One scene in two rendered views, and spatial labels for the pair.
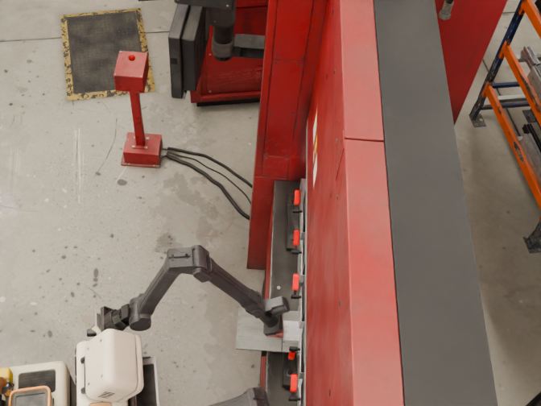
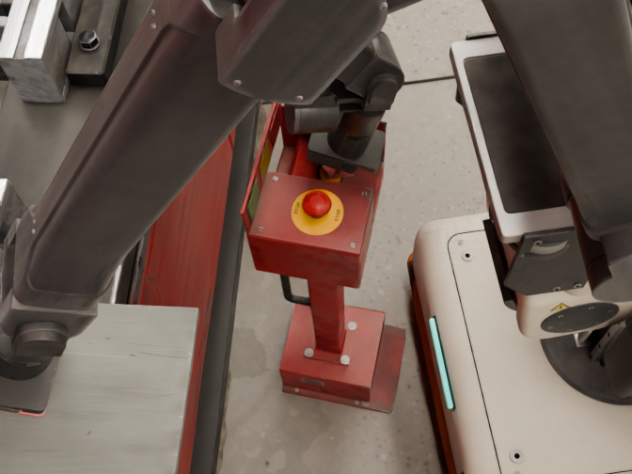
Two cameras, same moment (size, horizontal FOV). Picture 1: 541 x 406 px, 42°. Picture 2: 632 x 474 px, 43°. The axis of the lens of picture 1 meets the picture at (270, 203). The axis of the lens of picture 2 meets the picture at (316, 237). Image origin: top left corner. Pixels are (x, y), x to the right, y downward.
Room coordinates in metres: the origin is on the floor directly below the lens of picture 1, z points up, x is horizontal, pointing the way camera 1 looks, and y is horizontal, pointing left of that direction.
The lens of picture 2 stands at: (1.40, 0.26, 1.76)
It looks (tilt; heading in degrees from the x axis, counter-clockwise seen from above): 63 degrees down; 192
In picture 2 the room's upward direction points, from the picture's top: 6 degrees counter-clockwise
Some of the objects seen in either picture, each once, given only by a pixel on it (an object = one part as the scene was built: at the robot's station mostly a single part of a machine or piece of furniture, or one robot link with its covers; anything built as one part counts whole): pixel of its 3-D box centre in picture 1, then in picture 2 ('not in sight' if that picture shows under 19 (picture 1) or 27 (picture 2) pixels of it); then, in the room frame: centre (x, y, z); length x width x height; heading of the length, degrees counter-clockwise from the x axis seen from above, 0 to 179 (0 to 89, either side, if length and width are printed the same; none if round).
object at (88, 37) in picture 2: not in sight; (87, 39); (0.72, -0.18, 0.91); 0.03 x 0.03 x 0.02
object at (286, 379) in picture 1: (289, 351); not in sight; (1.18, -0.15, 0.89); 0.30 x 0.05 x 0.03; 4
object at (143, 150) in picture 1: (136, 111); not in sight; (2.81, 0.87, 0.41); 0.25 x 0.20 x 0.83; 94
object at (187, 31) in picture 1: (191, 35); not in sight; (2.40, 0.44, 1.42); 0.45 x 0.12 x 0.36; 0
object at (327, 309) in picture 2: not in sight; (326, 291); (0.83, 0.14, 0.39); 0.05 x 0.05 x 0.54; 85
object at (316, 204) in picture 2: not in sight; (317, 208); (0.88, 0.15, 0.79); 0.04 x 0.04 x 0.04
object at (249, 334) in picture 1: (270, 329); (55, 388); (1.22, -0.06, 1.00); 0.26 x 0.18 x 0.01; 94
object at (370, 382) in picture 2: not in sight; (344, 352); (0.84, 0.17, 0.06); 0.25 x 0.20 x 0.12; 85
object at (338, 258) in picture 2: not in sight; (318, 192); (0.83, 0.14, 0.75); 0.20 x 0.16 x 0.18; 175
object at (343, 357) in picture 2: not in sight; (330, 339); (0.83, 0.14, 0.13); 0.10 x 0.10 x 0.01; 85
